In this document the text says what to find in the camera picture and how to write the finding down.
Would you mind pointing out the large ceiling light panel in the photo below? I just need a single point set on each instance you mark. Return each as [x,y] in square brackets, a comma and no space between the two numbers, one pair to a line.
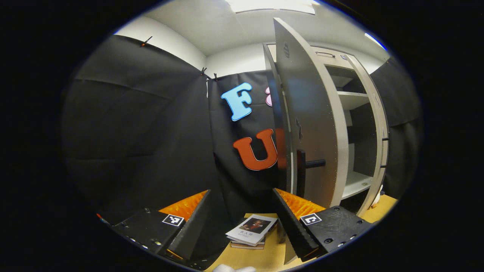
[272,5]

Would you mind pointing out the grey cabinet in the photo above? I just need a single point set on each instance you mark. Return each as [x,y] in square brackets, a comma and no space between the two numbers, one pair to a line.
[353,100]

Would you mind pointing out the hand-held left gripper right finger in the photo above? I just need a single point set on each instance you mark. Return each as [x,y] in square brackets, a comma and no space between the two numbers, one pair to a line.
[289,223]

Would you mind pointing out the plush toy with orange feet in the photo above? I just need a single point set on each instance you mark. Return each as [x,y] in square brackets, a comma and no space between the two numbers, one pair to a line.
[378,194]

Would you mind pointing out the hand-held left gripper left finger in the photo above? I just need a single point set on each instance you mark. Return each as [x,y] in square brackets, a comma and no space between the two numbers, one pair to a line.
[193,226]

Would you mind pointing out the black backdrop cloth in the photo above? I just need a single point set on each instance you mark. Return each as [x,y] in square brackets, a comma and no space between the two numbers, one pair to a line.
[401,113]
[132,132]

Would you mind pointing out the grey cabinet drawer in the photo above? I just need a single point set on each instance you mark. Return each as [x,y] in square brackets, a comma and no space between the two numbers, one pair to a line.
[334,60]

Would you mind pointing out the grey cabinet door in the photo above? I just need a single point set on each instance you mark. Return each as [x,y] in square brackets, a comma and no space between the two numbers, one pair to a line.
[379,113]
[314,113]

